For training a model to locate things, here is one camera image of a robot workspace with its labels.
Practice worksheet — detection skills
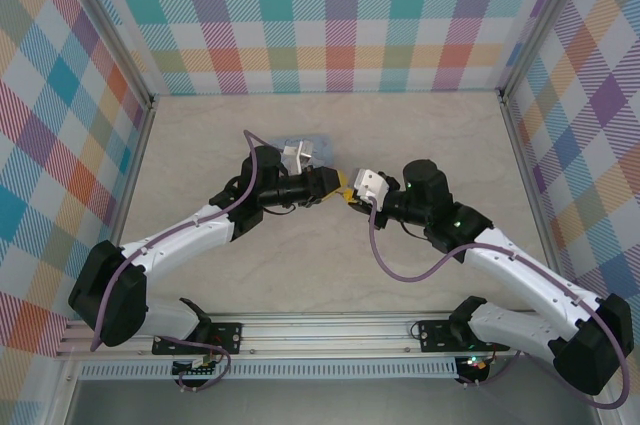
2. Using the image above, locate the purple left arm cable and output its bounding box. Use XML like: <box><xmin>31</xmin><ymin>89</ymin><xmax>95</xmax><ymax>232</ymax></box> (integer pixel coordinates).
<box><xmin>89</xmin><ymin>129</ymin><xmax>266</xmax><ymax>392</ymax></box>

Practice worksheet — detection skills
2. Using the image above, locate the controller circuit board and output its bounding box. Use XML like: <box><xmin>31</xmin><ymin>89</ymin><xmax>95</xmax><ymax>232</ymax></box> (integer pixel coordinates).
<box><xmin>171</xmin><ymin>355</ymin><xmax>222</xmax><ymax>380</ymax></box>
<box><xmin>455</xmin><ymin>353</ymin><xmax>491</xmax><ymax>384</ymax></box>

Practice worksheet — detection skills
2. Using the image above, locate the white slotted cable duct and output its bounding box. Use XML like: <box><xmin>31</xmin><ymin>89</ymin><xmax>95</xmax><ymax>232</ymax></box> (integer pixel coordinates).
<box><xmin>78</xmin><ymin>356</ymin><xmax>460</xmax><ymax>381</ymax></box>

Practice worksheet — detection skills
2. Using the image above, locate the left controller circuit board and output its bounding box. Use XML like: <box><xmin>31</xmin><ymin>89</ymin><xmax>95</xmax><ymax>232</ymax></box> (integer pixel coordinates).
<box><xmin>171</xmin><ymin>355</ymin><xmax>222</xmax><ymax>380</ymax></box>

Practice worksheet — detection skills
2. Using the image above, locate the blue cartoon tin box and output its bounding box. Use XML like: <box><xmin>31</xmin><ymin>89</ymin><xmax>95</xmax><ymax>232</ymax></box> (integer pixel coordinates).
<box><xmin>272</xmin><ymin>133</ymin><xmax>337</xmax><ymax>167</ymax></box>

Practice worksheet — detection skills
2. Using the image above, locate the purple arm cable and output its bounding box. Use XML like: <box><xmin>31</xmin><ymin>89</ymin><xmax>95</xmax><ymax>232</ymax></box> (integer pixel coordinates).
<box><xmin>89</xmin><ymin>129</ymin><xmax>266</xmax><ymax>392</ymax></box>
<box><xmin>367</xmin><ymin>193</ymin><xmax>632</xmax><ymax>410</ymax></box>

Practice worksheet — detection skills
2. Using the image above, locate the aluminium mounting rail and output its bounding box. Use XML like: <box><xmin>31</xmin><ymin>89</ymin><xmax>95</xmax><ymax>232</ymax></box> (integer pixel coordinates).
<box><xmin>54</xmin><ymin>312</ymin><xmax>551</xmax><ymax>360</ymax></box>

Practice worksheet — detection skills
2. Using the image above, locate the right controller circuit board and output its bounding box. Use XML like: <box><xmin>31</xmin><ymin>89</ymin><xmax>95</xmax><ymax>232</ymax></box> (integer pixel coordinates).
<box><xmin>455</xmin><ymin>353</ymin><xmax>491</xmax><ymax>384</ymax></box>

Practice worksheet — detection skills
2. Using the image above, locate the aluminium frame post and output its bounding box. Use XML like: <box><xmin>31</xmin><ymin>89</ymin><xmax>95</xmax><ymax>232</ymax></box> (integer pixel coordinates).
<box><xmin>58</xmin><ymin>0</ymin><xmax>157</xmax><ymax>106</ymax></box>
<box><xmin>497</xmin><ymin>0</ymin><xmax>599</xmax><ymax>99</ymax></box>

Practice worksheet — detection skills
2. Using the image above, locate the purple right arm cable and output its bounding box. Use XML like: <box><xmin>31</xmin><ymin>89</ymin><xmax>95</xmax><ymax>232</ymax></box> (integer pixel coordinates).
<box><xmin>367</xmin><ymin>193</ymin><xmax>632</xmax><ymax>410</ymax></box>

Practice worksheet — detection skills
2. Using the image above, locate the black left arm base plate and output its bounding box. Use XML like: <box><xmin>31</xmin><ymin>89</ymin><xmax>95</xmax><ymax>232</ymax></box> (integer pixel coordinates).
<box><xmin>152</xmin><ymin>322</ymin><xmax>245</xmax><ymax>357</ymax></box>

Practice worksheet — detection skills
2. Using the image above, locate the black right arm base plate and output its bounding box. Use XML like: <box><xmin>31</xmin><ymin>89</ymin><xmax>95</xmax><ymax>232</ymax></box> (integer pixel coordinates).
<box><xmin>416</xmin><ymin>318</ymin><xmax>501</xmax><ymax>354</ymax></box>

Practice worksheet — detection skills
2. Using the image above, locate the aluminium frame side rail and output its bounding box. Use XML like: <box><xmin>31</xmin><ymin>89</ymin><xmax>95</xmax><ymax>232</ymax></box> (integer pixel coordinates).
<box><xmin>107</xmin><ymin>93</ymin><xmax>159</xmax><ymax>246</ymax></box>
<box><xmin>498</xmin><ymin>89</ymin><xmax>574</xmax><ymax>286</ymax></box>

